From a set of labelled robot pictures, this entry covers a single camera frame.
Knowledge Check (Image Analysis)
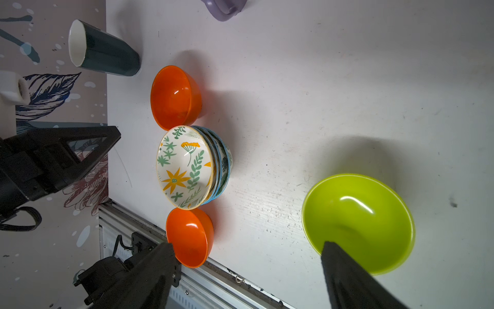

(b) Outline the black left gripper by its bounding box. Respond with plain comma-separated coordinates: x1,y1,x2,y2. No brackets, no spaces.
1,126,121,220

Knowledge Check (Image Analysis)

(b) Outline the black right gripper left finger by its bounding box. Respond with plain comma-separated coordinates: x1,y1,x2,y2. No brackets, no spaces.
91,243,177,308

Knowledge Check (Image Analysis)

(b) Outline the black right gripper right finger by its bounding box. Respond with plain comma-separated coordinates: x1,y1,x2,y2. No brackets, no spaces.
321,242,406,308

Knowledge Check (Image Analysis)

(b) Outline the yellow flower ceramic bowl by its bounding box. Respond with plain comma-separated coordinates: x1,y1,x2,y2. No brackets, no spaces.
156,125,219,211

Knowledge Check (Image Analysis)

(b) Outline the blue yellow patterned bowl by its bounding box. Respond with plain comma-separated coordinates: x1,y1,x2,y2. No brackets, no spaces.
193,126,233,203

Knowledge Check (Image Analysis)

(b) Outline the lime green plastic bowl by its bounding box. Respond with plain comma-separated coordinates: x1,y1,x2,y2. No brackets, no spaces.
301,173,416,276

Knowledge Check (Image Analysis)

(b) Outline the orange plastic bowl front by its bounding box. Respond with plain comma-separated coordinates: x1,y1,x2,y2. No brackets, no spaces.
166,208,214,269

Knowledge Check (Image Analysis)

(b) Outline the orange plastic bowl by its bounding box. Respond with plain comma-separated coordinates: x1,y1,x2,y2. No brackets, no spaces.
150,66,202,131
166,208,214,269

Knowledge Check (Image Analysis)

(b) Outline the dark green faceted cup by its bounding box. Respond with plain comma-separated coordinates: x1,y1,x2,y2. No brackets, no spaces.
68,19,141,77

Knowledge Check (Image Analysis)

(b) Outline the orange plastic bowl rear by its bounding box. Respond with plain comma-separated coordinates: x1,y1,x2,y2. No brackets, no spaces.
150,66,202,131

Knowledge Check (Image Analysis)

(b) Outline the purple ceramic mug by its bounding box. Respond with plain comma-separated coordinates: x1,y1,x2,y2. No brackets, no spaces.
201,0,247,22

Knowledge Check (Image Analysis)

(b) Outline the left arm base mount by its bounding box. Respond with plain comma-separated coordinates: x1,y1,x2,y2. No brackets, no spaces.
73,232,181,308

